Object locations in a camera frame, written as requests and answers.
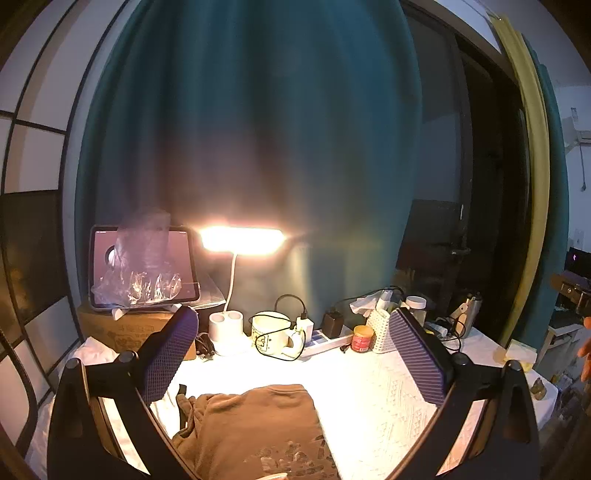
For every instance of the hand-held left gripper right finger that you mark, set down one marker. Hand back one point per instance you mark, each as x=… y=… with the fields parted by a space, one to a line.
x=420 y=355

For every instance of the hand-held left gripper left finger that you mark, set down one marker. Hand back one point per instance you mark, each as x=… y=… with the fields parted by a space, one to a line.
x=168 y=355

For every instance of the brown printed t-shirt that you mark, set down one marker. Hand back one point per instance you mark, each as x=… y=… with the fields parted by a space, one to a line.
x=258 y=415

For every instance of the person's right hand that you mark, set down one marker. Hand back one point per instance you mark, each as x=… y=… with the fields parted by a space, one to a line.
x=587 y=350

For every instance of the white perforated plastic basket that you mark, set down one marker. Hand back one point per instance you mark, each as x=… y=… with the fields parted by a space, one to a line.
x=381 y=332

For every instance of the clear jar with white lid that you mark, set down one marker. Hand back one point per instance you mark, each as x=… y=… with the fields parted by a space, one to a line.
x=417 y=309

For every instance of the black flat tool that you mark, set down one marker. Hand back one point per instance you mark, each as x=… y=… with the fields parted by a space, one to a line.
x=182 y=406

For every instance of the cardboard box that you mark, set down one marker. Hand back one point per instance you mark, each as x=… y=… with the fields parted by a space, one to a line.
x=120 y=332

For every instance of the red tin can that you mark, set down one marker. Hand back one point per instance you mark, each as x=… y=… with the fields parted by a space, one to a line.
x=362 y=340

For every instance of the white textured table cover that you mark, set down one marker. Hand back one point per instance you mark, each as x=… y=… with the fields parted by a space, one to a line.
x=369 y=392

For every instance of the white bottle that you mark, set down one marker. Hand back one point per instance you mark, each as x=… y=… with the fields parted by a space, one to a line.
x=384 y=301

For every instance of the steel travel mug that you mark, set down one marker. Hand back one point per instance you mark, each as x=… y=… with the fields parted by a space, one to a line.
x=471 y=314

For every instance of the crumpled white tissue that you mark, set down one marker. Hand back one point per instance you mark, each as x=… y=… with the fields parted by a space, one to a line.
x=364 y=304

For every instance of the black charger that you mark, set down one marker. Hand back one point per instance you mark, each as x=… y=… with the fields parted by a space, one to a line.
x=332 y=325

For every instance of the yellow tissue pack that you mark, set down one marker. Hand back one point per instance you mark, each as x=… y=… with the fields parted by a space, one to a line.
x=517 y=355

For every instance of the white power strip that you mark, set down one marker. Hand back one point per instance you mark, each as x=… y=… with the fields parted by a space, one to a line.
x=323 y=344

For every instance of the tablet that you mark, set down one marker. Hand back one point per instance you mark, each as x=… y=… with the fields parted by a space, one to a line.
x=184 y=258

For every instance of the clear plastic bag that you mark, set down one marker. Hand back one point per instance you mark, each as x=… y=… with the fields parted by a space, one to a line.
x=138 y=258

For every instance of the large cream mug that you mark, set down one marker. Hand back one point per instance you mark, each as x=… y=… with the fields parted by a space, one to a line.
x=272 y=337

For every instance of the white charger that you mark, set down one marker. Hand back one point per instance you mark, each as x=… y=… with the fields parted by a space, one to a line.
x=304 y=328

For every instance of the white desk lamp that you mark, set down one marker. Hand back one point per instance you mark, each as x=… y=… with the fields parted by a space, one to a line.
x=240 y=237

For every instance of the white side cabinet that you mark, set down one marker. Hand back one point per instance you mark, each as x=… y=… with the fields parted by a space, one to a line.
x=561 y=350

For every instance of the brown wooden furniture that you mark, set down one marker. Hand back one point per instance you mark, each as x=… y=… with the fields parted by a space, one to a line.
x=572 y=290

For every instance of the yellow curtain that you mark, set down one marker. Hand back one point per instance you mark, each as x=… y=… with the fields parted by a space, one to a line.
x=531 y=161

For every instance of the teal curtain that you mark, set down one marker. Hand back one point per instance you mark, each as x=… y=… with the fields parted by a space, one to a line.
x=249 y=115

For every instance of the white air conditioner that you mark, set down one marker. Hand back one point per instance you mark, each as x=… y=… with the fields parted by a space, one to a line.
x=577 y=129

